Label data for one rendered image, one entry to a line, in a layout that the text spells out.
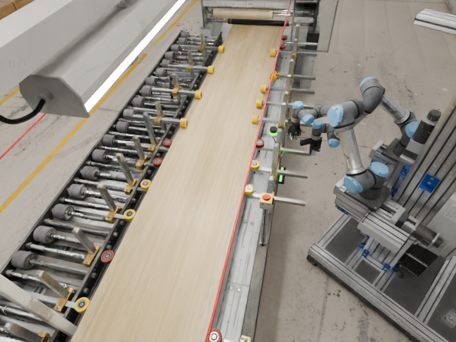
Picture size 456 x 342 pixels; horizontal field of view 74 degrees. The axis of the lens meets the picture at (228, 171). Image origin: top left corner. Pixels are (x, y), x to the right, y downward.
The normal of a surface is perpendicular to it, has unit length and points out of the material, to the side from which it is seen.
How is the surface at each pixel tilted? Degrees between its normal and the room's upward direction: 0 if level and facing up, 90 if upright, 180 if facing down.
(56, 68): 0
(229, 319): 0
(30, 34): 90
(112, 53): 61
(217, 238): 0
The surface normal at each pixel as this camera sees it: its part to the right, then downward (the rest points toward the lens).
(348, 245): -0.05, -0.67
